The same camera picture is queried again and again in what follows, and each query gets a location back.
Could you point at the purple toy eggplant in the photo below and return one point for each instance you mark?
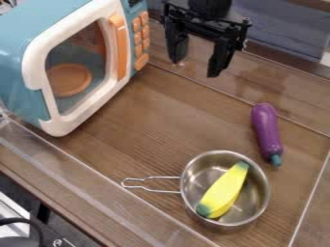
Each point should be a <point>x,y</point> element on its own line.
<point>263,119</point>

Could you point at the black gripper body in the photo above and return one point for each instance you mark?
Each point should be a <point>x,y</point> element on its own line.
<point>210,20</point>

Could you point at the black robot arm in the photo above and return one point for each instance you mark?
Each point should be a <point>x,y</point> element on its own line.
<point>211,20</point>

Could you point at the blue toy microwave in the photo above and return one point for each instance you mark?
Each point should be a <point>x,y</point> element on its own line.
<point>102,34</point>

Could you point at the silver pot with wire handle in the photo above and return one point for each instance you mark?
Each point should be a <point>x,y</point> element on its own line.
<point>202,171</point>

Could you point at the orange microwave turntable plate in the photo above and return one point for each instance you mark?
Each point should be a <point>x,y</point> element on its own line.
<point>68,79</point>

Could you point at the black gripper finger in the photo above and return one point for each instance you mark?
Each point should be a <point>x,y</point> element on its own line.
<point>221,58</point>
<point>176,40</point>

